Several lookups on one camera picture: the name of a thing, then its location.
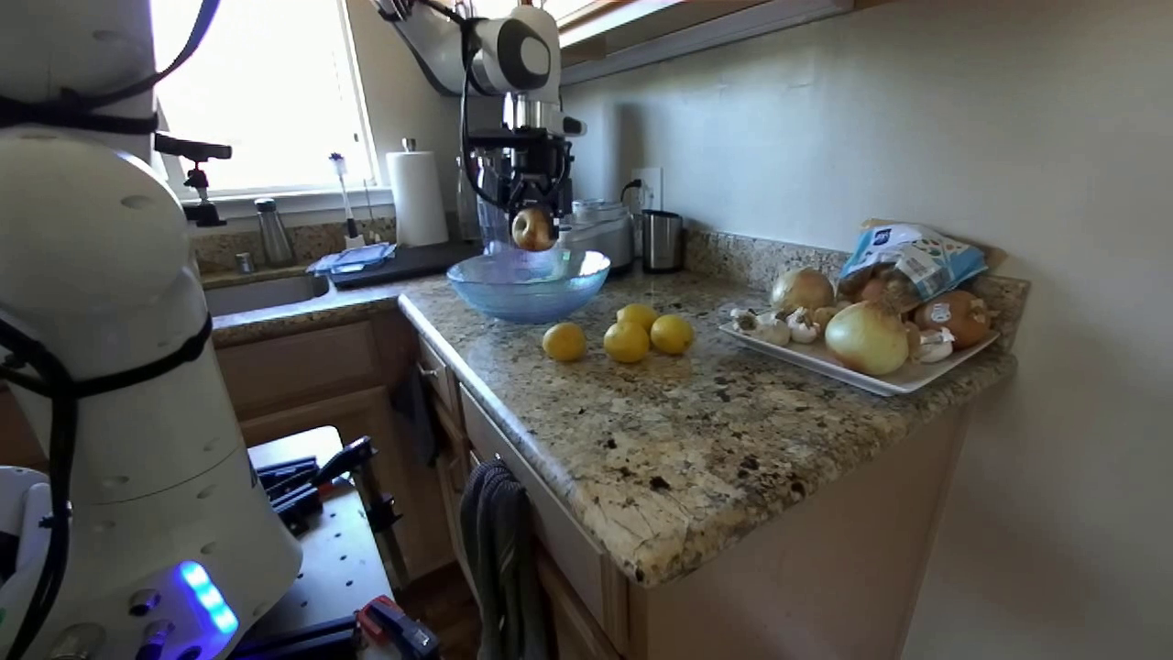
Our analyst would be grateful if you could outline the white wall outlet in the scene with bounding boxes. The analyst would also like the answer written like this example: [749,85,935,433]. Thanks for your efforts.
[628,166,668,212]

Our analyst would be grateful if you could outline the large pale yellow onion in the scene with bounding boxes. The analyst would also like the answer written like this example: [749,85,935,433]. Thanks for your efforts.
[819,297,916,380]

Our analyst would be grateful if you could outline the clear glass bowl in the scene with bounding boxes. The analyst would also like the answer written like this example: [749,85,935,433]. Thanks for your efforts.
[443,239,615,327]

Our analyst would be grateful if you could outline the white rectangular plate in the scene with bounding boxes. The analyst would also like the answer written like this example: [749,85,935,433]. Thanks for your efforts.
[717,306,999,399]

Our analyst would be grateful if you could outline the gray hanging towel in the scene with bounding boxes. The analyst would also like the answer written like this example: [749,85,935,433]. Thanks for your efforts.
[456,453,558,660]

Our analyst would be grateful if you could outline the bright window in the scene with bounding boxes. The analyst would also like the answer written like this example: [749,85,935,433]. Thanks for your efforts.
[141,0,381,204]

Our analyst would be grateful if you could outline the black clamps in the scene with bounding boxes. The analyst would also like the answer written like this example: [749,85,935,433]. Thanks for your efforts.
[252,436,376,539]

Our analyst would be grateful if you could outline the kitchen sink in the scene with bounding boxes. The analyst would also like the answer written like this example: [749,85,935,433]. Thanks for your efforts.
[199,267,333,323]

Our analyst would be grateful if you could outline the silver ice cream maker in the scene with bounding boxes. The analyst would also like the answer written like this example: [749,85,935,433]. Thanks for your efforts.
[554,199,639,273]

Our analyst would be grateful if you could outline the black camera on stand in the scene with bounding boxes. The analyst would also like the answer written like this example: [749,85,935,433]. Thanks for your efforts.
[150,127,234,232]

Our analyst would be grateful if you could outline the metal sink faucet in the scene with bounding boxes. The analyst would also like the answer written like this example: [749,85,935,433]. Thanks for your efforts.
[248,195,298,272]

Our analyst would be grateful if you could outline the clear plastic measuring cup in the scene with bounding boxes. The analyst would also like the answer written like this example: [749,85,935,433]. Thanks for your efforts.
[471,179,516,251]

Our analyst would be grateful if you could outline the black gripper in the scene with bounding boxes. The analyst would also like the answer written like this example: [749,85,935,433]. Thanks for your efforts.
[494,123,579,239]

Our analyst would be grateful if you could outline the red yellow apple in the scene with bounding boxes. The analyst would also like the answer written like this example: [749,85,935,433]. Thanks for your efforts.
[508,204,559,251]

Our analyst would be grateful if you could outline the stainless steel cup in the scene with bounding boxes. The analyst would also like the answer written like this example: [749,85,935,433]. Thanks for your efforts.
[639,209,689,277]

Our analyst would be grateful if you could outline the blue dish cloth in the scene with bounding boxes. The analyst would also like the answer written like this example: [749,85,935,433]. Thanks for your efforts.
[303,239,400,286]

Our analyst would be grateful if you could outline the black ribbed drying mat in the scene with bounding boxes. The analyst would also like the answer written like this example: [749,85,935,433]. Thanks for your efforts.
[326,240,483,292]

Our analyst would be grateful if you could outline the blue and red clamp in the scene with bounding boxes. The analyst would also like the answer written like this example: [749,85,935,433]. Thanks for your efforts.
[353,594,447,660]

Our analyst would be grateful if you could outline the white paper towel roll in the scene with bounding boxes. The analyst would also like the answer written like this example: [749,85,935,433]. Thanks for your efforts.
[384,135,452,251]

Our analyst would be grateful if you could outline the small yellow onion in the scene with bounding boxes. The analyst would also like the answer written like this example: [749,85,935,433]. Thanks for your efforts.
[766,264,837,314]

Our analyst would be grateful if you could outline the white dish brush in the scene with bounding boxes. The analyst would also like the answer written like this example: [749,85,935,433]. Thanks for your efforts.
[326,149,370,251]

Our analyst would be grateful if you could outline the black perforated robot table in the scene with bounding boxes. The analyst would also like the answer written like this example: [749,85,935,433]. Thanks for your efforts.
[234,421,415,660]

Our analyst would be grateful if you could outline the blue plastic food package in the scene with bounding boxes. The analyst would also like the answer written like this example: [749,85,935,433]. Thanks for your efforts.
[837,218,990,305]

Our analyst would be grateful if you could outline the brown onion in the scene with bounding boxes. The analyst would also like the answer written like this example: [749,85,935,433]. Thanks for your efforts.
[858,267,923,319]
[935,290,998,352]

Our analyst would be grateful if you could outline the dark hanging cloth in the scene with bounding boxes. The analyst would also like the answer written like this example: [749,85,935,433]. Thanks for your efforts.
[388,359,454,474]

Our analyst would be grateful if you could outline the wooden upper cabinet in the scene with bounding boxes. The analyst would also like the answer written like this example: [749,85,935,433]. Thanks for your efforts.
[535,0,858,86]

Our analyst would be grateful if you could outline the clear bottle with metal cap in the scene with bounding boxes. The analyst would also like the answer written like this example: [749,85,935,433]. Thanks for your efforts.
[452,156,483,248]

